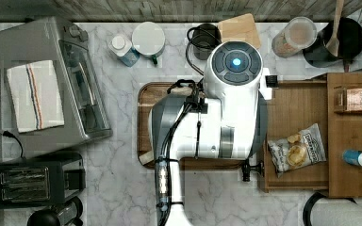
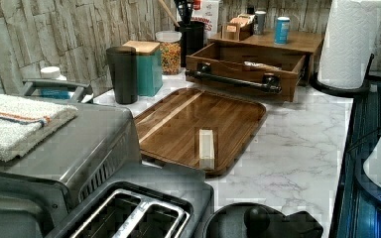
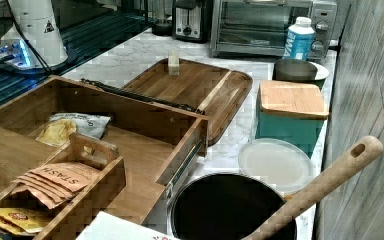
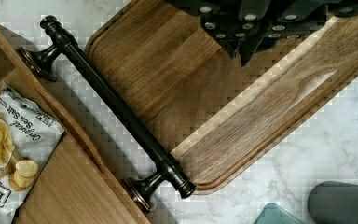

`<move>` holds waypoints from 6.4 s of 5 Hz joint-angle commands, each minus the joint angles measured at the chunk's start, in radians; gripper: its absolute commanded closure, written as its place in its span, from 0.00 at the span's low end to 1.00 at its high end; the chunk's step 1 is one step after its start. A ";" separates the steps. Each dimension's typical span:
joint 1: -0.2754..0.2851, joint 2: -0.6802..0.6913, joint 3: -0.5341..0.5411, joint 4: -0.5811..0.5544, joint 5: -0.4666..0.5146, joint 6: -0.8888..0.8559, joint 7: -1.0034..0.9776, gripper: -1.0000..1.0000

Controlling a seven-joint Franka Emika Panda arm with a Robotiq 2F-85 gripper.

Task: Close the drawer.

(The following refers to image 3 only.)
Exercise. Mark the blue white bottle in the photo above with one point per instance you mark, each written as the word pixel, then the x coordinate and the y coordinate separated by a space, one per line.
pixel 298 39

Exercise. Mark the yellow tea packets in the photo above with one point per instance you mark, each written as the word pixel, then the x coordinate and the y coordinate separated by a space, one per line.
pixel 19 220

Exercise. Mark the silver toaster oven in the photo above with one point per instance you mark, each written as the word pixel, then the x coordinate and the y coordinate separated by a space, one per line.
pixel 259 27

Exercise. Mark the wooden serving tray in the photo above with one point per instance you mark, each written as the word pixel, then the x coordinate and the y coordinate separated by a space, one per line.
pixel 218 92

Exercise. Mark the black silver toaster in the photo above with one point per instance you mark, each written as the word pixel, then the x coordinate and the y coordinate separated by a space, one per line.
pixel 192 20

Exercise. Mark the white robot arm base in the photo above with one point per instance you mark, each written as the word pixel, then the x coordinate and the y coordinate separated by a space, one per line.
pixel 35 34

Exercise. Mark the wooden drawer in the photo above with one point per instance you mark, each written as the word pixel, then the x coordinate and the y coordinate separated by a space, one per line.
pixel 153 139

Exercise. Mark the teal box with wooden lid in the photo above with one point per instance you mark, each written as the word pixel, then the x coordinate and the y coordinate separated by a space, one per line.
pixel 291 112

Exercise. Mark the wooden utensil handle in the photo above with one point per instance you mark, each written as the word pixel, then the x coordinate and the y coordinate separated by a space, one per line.
pixel 353 160

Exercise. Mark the black coffee grinder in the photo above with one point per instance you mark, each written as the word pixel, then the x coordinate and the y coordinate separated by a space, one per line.
pixel 161 25

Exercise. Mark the yellow chips bag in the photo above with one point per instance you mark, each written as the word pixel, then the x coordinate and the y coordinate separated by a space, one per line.
pixel 61 125

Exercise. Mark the clear jar with white lid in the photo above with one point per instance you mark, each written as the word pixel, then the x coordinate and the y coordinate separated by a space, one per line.
pixel 281 165

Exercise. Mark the black cylindrical canister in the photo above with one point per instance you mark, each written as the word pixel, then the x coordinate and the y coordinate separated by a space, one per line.
pixel 223 206

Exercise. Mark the wooden tea organizer box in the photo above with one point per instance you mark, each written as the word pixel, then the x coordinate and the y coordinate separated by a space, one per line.
pixel 71 217

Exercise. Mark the small wooden block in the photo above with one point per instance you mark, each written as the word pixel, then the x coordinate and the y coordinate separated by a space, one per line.
pixel 173 63

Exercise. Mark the dark grey tumbler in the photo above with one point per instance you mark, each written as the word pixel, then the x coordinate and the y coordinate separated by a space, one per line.
pixel 294 70

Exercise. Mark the brown Stash tea packets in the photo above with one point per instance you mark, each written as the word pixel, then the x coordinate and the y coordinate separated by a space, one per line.
pixel 54 184

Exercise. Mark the white plate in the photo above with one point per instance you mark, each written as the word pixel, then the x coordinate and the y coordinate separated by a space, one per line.
pixel 322 72

